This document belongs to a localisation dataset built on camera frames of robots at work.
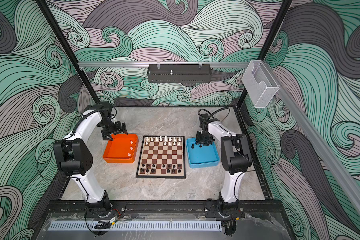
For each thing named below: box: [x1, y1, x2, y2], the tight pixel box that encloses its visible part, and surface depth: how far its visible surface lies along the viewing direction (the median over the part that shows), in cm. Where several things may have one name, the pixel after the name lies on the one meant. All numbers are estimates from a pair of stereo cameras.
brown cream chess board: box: [135, 135, 186, 179], surface depth 92 cm
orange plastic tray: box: [103, 133, 139, 164], surface depth 94 cm
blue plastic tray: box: [186, 137, 220, 169], surface depth 96 cm
